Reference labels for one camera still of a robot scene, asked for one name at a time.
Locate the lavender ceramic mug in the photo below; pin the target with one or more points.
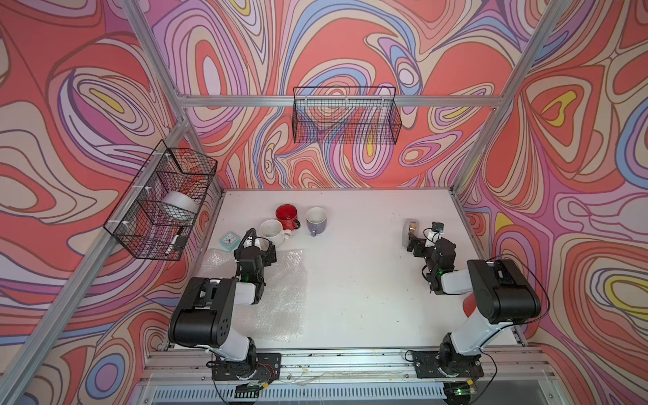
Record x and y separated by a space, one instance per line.
316 219

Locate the black wire basket back wall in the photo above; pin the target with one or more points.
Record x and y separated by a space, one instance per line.
363 115

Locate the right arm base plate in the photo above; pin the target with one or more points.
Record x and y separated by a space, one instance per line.
437 365

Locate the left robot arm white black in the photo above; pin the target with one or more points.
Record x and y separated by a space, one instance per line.
204 316

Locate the white tape roll in basket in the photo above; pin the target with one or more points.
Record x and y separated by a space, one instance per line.
178 204

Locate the white ceramic mug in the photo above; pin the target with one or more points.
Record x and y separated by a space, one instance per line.
273 231

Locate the clear bubble wrap sheet lower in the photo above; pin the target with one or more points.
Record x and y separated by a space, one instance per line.
280 314

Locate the black wire basket wall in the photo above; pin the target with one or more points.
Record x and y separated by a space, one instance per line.
155 218
363 115

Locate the small teal alarm clock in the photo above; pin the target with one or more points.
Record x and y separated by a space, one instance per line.
230 241

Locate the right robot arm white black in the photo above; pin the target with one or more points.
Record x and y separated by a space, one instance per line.
502 294

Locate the marker in wire basket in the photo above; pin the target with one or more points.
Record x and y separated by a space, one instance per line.
177 244

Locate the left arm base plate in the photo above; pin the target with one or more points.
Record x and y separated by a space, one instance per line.
264 367

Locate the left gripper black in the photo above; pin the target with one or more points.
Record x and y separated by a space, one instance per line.
264 256

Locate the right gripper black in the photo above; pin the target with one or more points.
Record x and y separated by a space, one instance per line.
420 244

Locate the black wire basket left wall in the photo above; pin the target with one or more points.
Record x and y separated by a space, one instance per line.
155 218

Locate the aluminium front rail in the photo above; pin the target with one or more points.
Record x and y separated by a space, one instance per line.
305 366

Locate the grey tape dispenser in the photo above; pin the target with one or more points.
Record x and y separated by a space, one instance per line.
410 230

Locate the red ceramic mug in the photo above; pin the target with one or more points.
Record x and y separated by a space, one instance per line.
287 215

